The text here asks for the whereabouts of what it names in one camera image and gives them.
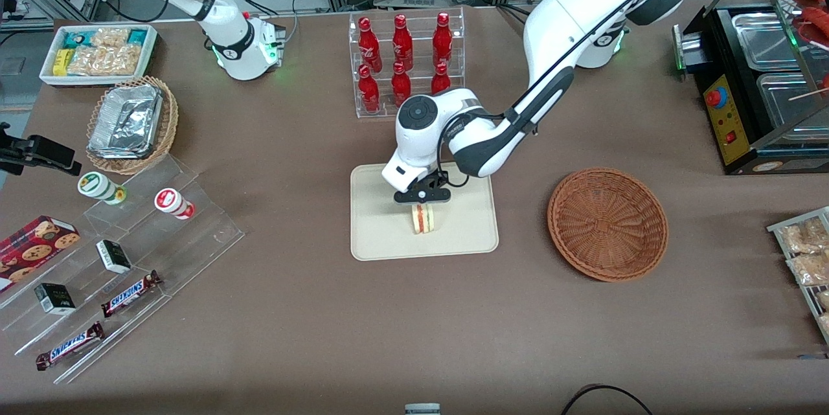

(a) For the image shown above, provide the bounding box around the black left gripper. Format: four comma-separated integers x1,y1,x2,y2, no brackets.
393,172,453,212

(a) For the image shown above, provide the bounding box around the triangular sandwich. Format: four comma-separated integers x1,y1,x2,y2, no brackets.
409,203,437,235

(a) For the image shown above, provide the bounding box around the beige plastic tray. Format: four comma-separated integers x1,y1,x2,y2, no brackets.
350,161,500,262

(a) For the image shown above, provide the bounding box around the round brown wicker basket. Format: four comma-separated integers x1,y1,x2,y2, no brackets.
547,168,669,283

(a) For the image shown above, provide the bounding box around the oval light wicker basket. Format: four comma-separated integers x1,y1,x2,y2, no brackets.
85,75,179,175

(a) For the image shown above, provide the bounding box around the tray of packaged snacks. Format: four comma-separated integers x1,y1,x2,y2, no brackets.
767,206,829,345

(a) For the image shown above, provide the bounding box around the red soda bottle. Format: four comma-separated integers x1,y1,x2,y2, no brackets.
358,17,383,73
358,64,381,114
432,12,453,69
431,62,452,96
391,61,413,106
392,14,414,71

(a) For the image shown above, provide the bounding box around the clear acrylic bottle rack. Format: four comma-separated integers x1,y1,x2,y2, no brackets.
348,6,466,119

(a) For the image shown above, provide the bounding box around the clear acrylic stepped stand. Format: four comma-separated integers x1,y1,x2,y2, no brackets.
0,155,245,385

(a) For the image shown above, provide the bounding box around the red lid snack cup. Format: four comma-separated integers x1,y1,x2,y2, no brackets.
153,188,196,220

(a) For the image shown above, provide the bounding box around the snickers chocolate bar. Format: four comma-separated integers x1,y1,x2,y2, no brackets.
35,321,106,372
100,270,163,319

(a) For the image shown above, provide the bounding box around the silver foil container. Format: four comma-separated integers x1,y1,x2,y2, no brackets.
87,84,163,160

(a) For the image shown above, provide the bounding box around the white rectangular snack bin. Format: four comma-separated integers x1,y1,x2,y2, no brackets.
39,24,159,87

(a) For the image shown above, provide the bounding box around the small dark green box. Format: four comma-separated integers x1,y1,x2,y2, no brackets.
34,283,76,316
96,240,133,275

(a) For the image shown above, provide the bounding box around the black food warmer machine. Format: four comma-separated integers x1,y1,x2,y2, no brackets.
672,0,829,176

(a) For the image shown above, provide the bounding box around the green lid snack cup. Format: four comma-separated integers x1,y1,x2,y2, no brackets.
77,171,127,206

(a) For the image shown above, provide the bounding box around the clear bag of crackers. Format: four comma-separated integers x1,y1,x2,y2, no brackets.
89,27,131,48
67,45,142,77

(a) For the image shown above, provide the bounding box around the steel warmer pan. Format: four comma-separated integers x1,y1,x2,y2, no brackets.
731,12,805,72
756,71,829,129

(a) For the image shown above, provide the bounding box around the red cookie box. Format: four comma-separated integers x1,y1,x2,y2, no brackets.
0,215,82,293

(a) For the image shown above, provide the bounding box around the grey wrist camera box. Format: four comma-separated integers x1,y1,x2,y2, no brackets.
381,155,430,194

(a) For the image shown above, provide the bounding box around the black cable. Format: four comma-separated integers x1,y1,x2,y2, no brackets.
560,384,655,415

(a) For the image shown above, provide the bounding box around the black clamp mount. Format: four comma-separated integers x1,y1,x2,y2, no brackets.
0,122,83,177

